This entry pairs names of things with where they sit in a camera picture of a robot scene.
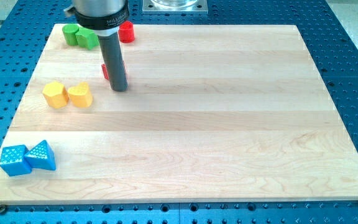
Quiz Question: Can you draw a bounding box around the red cylinder block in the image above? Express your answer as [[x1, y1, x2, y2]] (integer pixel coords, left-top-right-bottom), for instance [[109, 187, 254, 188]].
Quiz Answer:
[[118, 21, 135, 43]]

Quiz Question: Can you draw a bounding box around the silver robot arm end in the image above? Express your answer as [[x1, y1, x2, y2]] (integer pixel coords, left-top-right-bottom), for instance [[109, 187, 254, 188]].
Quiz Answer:
[[63, 0, 129, 30]]

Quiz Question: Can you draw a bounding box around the red star block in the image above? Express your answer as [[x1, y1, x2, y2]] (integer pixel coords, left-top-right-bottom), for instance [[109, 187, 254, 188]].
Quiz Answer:
[[101, 64, 109, 80]]

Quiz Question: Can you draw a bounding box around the green star block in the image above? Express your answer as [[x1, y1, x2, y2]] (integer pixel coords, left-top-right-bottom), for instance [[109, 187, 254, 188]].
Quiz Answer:
[[75, 27, 99, 50]]

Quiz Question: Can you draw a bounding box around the light wooden board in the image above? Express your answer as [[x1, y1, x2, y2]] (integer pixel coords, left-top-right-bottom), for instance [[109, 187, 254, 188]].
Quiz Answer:
[[0, 24, 358, 205]]

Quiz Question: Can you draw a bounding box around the yellow heart block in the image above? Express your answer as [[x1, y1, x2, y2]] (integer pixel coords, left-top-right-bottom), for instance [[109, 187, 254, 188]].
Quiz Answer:
[[67, 82, 93, 108]]

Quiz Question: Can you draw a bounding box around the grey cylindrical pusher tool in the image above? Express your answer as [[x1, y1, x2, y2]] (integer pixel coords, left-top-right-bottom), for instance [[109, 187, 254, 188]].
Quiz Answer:
[[95, 28, 127, 92]]

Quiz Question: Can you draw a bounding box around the yellow hexagon block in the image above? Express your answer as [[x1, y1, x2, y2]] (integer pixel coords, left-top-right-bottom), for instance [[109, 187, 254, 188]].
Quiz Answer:
[[42, 82, 69, 109]]

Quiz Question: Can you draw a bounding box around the green cylinder block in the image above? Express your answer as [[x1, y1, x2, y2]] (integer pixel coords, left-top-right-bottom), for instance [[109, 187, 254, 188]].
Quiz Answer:
[[62, 24, 79, 46]]

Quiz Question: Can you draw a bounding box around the blue triangle block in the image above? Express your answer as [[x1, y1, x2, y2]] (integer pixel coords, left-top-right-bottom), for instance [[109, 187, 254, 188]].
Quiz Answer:
[[24, 140, 56, 170]]

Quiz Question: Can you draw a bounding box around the blue cube block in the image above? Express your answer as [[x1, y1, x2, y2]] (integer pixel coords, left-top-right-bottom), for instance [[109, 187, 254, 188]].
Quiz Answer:
[[0, 144, 32, 177]]

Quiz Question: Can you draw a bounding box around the left board corner screw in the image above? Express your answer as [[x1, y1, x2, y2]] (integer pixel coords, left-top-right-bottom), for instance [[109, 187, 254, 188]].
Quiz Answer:
[[0, 205, 7, 214]]

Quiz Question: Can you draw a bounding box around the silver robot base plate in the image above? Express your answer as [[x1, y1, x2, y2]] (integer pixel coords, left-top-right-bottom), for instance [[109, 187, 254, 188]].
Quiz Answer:
[[142, 0, 208, 14]]

